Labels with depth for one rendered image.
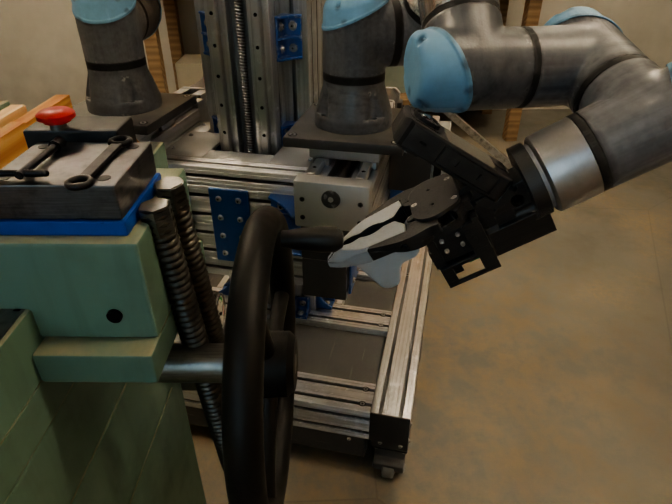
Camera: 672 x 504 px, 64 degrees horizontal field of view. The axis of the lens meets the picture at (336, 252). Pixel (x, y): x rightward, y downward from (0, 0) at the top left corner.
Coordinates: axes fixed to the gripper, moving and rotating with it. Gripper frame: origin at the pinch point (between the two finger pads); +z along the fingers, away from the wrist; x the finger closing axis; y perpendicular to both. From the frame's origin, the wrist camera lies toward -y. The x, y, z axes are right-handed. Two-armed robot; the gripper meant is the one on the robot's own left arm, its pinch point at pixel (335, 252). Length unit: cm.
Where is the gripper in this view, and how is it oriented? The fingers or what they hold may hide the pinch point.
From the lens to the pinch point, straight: 53.5
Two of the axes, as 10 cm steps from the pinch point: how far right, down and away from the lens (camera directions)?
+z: -8.7, 4.2, 2.7
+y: 5.0, 7.4, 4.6
